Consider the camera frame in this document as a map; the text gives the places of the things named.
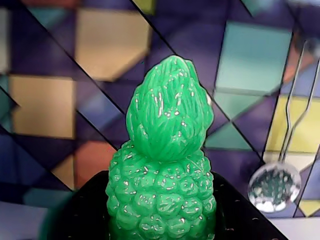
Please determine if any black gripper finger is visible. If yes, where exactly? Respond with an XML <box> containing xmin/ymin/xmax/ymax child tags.
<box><xmin>52</xmin><ymin>170</ymin><xmax>111</xmax><ymax>240</ymax></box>
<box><xmin>214</xmin><ymin>172</ymin><xmax>289</xmax><ymax>240</ymax></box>

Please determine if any green plastic pineapple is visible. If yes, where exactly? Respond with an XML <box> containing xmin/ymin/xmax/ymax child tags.
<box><xmin>104</xmin><ymin>54</ymin><xmax>218</xmax><ymax>240</ymax></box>

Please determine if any colourful geometric pattern backdrop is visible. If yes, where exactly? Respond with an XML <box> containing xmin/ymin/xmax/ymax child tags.
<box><xmin>0</xmin><ymin>0</ymin><xmax>320</xmax><ymax>240</ymax></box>

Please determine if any metal wire skimmer spoon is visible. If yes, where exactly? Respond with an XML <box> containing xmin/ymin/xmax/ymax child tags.
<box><xmin>246</xmin><ymin>39</ymin><xmax>320</xmax><ymax>214</ymax></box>

